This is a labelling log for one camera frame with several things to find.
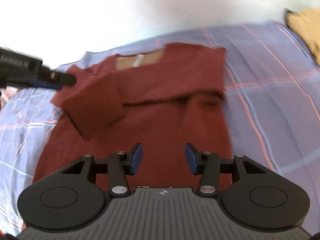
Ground beige knitted garment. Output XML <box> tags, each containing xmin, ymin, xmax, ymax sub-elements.
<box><xmin>285</xmin><ymin>8</ymin><xmax>320</xmax><ymax>65</ymax></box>

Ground maroon long-sleeve sweater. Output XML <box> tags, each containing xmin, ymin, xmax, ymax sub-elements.
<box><xmin>34</xmin><ymin>43</ymin><xmax>232</xmax><ymax>188</ymax></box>

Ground blue plaid bed sheet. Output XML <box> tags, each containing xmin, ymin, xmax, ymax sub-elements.
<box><xmin>1</xmin><ymin>22</ymin><xmax>319</xmax><ymax>235</ymax></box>

